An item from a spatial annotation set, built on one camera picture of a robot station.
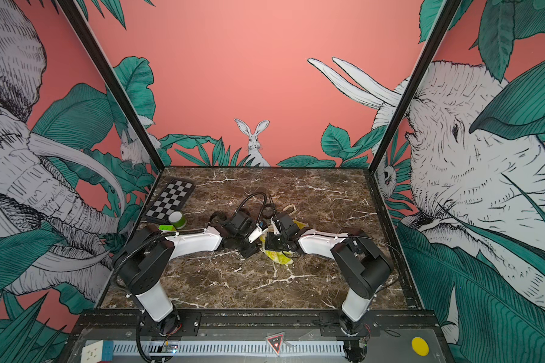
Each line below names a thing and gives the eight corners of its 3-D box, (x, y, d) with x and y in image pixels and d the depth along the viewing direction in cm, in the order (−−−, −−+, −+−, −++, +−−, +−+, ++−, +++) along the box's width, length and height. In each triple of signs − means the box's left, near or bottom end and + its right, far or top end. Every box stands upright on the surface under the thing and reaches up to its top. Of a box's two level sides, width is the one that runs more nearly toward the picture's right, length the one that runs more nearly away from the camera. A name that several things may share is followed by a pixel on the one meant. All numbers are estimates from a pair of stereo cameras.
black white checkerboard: (148, 219, 102) (143, 214, 99) (175, 183, 116) (172, 178, 113) (170, 225, 100) (167, 220, 97) (195, 188, 114) (193, 183, 111)
